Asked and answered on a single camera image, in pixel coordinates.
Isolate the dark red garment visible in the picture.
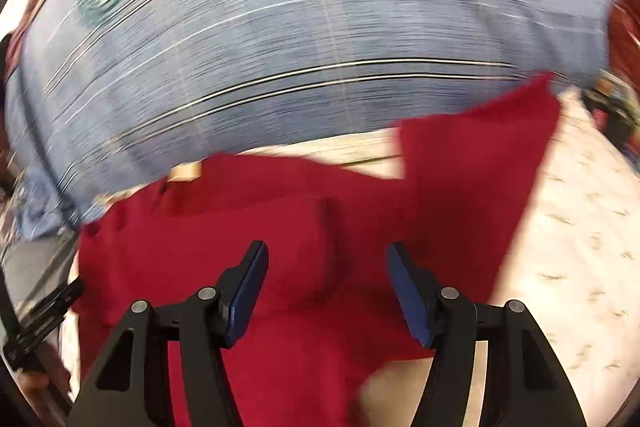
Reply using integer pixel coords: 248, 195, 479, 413
75, 74, 560, 426

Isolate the black bottles pack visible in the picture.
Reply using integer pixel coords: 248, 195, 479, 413
582, 70, 639, 155

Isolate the blue plaid quilt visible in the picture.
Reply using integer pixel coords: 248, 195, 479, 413
4, 0, 614, 239

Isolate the red plastic bag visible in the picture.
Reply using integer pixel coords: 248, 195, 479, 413
608, 0, 640, 91

